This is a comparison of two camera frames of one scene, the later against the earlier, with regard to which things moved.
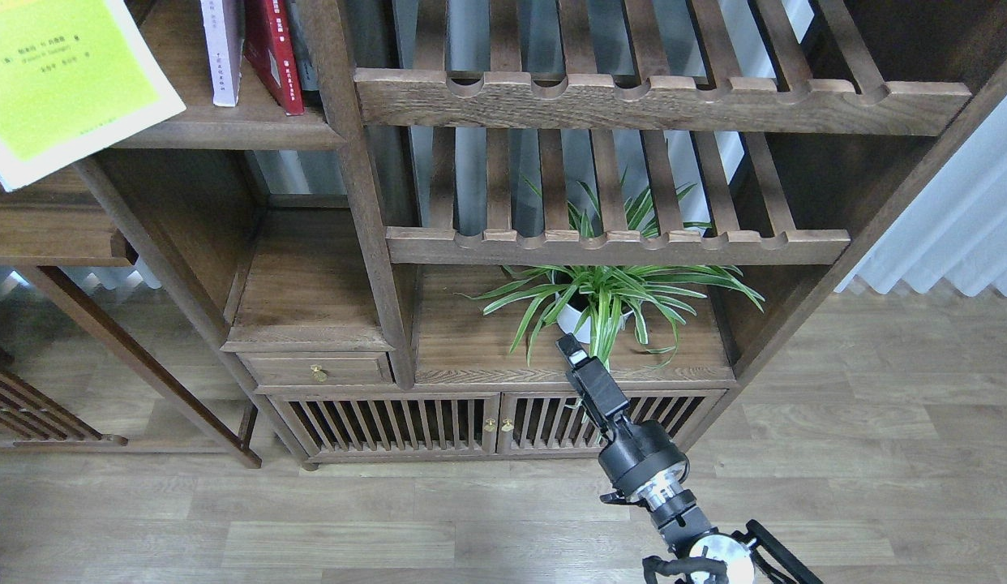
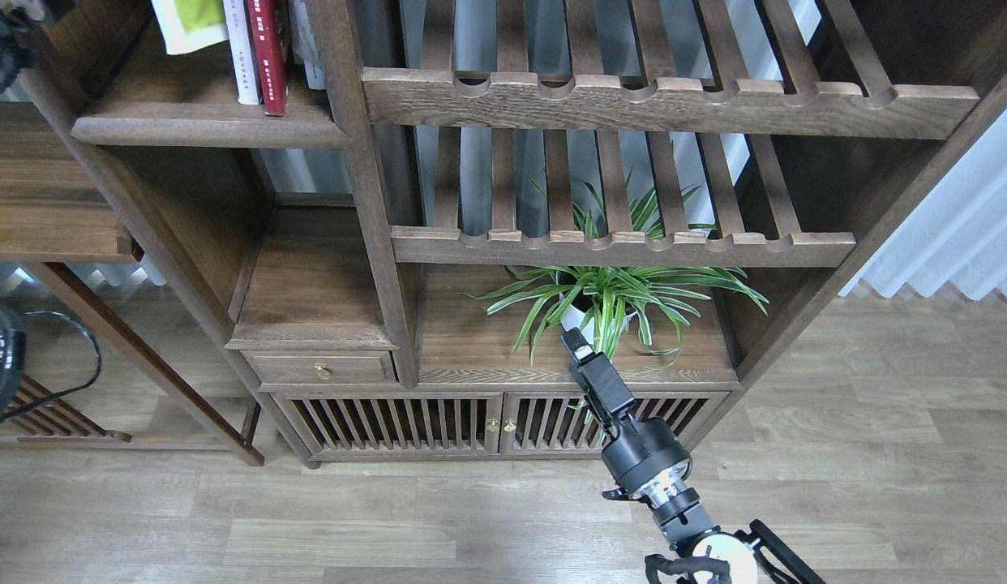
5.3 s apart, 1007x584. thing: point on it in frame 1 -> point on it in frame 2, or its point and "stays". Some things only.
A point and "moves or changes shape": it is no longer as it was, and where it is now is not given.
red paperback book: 270,48 moves or changes shape
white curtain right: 965,227 stays
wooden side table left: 59,221 stays
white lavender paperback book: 224,26 moves or changes shape
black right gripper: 637,450 stays
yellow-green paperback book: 65,79 -> 186,25
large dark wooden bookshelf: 387,277 stays
